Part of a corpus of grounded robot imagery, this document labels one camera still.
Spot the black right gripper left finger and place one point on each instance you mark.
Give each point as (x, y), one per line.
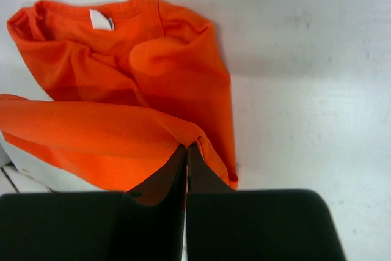
(144, 223)

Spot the orange t shirt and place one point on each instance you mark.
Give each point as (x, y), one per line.
(128, 83)

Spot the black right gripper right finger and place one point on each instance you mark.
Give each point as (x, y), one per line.
(272, 224)

